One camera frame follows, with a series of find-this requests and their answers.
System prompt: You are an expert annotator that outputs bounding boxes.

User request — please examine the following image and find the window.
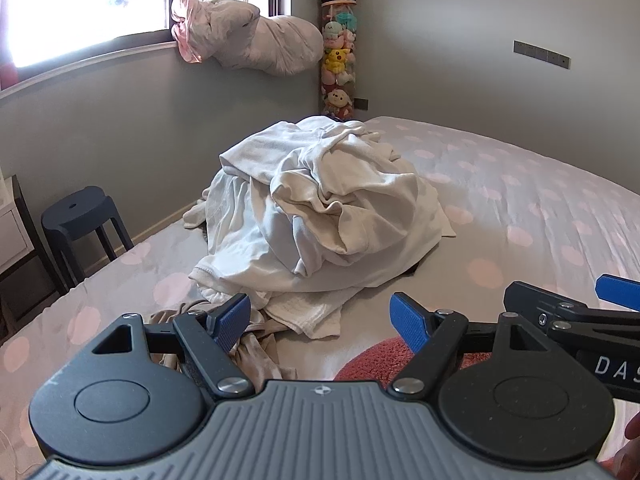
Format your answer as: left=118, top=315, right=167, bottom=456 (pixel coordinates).
left=0, top=0, right=292, bottom=86

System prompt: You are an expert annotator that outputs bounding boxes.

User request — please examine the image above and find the grey wall switch panel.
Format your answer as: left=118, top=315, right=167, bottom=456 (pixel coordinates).
left=513, top=40, right=571, bottom=68

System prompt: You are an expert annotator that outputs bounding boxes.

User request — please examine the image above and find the beige garment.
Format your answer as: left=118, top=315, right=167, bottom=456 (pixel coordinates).
left=147, top=305, right=299, bottom=382

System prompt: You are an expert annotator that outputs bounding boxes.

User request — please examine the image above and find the white ribbed cloth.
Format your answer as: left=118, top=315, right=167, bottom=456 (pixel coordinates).
left=264, top=287, right=353, bottom=342

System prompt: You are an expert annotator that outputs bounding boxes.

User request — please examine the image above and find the pink fuzzy cloth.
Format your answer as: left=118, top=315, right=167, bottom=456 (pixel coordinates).
left=334, top=337, right=483, bottom=382

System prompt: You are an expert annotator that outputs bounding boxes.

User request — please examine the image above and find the rolled pale pink duvet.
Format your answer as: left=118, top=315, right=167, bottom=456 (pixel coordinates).
left=170, top=0, right=325, bottom=77

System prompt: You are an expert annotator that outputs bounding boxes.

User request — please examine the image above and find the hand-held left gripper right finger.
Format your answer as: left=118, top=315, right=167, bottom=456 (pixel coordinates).
left=389, top=291, right=556, bottom=401

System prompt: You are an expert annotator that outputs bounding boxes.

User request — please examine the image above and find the white cabinet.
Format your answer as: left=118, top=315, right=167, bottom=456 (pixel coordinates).
left=0, top=162, right=57, bottom=341

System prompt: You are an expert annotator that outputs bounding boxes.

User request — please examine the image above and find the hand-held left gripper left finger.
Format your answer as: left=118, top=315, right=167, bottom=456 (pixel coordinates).
left=80, top=294, right=256, bottom=399

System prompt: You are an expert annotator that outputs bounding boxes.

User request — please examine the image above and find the person's right hand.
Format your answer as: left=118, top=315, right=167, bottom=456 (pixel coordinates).
left=614, top=414, right=640, bottom=480

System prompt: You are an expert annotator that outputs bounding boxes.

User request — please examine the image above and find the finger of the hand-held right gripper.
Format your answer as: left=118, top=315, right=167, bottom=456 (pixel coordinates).
left=504, top=281, right=640, bottom=345
left=595, top=274, right=640, bottom=307

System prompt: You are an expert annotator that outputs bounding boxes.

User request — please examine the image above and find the bed with pink dotted sheet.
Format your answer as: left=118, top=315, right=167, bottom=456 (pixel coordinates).
left=0, top=116, right=640, bottom=480

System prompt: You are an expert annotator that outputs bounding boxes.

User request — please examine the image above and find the clear tube of plush toys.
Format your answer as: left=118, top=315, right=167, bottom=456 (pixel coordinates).
left=320, top=0, right=358, bottom=121

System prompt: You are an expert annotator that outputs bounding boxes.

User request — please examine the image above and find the dark blue stool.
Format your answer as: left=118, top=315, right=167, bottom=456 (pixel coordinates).
left=41, top=186, right=135, bottom=288

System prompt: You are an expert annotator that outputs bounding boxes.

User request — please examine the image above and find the dark pink cloth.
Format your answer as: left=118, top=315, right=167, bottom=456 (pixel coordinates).
left=0, top=60, right=21, bottom=92

